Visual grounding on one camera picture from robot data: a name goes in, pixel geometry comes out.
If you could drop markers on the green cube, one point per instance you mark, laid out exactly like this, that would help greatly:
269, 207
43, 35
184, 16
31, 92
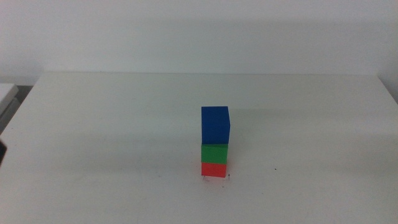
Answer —
214, 154

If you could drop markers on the blue cube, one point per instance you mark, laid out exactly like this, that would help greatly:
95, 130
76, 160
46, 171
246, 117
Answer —
215, 124

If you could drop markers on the red cube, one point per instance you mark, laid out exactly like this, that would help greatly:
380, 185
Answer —
214, 170

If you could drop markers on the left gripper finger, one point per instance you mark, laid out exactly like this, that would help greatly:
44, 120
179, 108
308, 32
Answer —
2, 152

